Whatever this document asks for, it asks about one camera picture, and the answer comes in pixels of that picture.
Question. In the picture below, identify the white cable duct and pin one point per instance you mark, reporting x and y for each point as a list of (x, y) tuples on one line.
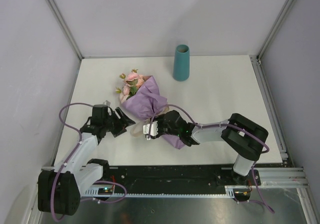
[(227, 192)]

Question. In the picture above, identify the beige ribbon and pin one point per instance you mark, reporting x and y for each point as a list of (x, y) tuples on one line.
[(137, 129)]

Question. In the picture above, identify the aluminium frame post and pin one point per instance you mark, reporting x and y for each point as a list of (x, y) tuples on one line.
[(64, 27), (281, 17)]

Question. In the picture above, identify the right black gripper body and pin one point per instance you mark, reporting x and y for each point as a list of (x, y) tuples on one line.
[(163, 128)]

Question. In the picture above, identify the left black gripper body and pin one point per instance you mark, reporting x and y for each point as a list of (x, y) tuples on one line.
[(109, 122)]

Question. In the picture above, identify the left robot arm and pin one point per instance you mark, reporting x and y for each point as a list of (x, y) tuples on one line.
[(61, 187)]

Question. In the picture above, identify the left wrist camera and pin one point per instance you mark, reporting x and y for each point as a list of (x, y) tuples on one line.
[(106, 104)]

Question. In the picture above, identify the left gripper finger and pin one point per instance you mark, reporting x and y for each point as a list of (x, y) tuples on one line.
[(118, 129), (123, 117)]

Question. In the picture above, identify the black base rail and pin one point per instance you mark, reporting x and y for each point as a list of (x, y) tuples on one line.
[(178, 180)]

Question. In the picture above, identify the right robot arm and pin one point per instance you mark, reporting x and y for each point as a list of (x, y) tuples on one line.
[(245, 137)]

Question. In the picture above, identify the teal conical vase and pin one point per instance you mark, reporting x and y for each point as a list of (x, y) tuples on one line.
[(181, 64)]

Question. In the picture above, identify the left aluminium frame post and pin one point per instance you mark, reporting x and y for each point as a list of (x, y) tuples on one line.
[(64, 27)]

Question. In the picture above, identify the right aluminium table rail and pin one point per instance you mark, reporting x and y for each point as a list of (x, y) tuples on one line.
[(270, 107)]

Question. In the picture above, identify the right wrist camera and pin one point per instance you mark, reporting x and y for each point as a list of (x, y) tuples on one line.
[(151, 131)]

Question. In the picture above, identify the right aluminium frame post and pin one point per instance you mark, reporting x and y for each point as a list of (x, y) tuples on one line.
[(281, 17)]

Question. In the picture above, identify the pink flower bouquet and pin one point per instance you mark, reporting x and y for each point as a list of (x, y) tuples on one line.
[(132, 82)]

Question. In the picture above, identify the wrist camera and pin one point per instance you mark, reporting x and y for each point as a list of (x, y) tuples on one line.
[(106, 104), (151, 131)]

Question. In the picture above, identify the purple wrapping paper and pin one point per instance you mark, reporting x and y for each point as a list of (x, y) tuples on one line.
[(147, 102)]

